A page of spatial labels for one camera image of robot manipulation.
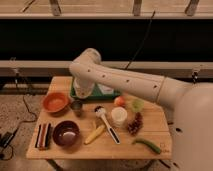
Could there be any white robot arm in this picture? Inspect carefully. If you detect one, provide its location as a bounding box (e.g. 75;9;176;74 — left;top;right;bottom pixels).
69;48;213;171

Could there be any white dish brush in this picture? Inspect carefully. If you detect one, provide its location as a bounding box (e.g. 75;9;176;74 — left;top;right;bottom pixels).
94;106;120;144

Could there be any green plastic tray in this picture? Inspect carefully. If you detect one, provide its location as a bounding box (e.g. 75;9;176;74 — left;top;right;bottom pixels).
70;78;121;100

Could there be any white cloth napkin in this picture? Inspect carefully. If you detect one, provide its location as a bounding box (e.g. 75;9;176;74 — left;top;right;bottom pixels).
98;84;114;95

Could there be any yellow banana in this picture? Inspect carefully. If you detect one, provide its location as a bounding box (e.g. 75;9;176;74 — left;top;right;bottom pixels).
84;125;105;144

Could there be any orange red bowl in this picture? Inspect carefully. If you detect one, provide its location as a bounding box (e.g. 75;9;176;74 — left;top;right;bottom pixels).
42;92;69;113

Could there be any green cucumber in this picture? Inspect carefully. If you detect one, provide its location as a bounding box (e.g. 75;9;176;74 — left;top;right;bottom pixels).
132;138;162;154

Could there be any dark grape bunch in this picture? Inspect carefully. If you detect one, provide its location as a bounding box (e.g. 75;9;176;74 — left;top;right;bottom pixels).
127;112;143;136

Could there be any white round container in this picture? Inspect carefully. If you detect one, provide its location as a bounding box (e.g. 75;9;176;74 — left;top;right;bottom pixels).
111;107;127;127

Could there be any small metal cup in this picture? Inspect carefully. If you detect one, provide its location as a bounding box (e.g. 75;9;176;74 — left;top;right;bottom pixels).
70;100;83;117

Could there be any black cable on left floor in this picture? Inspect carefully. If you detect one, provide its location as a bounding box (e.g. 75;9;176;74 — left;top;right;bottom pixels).
0;68;38;161

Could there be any dark maroon bowl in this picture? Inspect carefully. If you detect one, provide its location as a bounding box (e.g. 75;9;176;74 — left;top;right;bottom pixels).
52;120;80;147

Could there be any black cable behind table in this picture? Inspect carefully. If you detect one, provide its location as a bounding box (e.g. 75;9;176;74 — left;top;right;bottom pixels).
124;9;157;70

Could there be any orange peach fruit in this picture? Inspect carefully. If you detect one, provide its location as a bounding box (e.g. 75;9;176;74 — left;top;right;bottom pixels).
114;96;125;107

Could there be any black power adapter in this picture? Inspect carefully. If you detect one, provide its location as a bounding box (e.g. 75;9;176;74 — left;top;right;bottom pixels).
0;132;13;148

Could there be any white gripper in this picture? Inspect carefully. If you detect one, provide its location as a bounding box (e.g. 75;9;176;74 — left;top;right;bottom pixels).
73;78;95;99

